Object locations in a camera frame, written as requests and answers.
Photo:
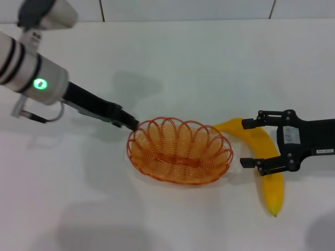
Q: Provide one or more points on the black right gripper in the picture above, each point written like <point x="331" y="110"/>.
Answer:
<point x="314" y="136"/>

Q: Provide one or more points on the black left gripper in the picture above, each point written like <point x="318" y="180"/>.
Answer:
<point x="91" y="104"/>

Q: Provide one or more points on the yellow banana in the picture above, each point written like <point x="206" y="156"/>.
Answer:
<point x="272" y="191"/>

